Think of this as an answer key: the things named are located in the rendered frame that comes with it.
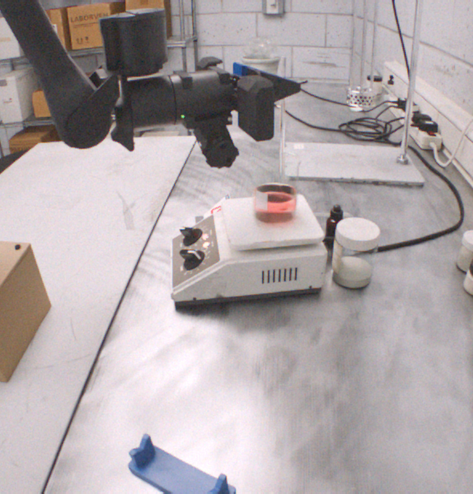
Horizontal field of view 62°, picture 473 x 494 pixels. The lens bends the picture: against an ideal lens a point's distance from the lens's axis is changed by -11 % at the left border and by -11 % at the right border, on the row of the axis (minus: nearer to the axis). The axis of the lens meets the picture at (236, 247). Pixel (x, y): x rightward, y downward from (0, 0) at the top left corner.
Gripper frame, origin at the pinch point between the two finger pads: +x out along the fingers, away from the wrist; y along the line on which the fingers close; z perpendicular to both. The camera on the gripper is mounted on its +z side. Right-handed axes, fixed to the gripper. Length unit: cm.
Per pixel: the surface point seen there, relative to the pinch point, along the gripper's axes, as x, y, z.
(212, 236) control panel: -7.8, -1.4, 19.5
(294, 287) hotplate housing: 0.2, 7.3, 24.0
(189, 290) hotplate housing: -12.8, 4.1, 22.9
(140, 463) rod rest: -23.8, 25.1, 24.5
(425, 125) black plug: 59, -33, 20
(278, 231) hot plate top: -0.9, 4.3, 17.0
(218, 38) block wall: 70, -235, 20
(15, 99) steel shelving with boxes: -67, -254, 44
